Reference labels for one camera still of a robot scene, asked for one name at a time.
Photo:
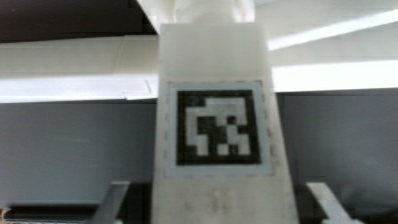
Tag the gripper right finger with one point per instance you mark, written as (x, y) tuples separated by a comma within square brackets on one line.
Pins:
[(336, 213)]

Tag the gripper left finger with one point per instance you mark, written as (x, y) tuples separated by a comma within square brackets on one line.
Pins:
[(106, 211)]

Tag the white table leg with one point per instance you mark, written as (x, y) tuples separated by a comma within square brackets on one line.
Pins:
[(220, 169)]

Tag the white square tabletop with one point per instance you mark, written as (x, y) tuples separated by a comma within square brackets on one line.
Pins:
[(330, 45)]

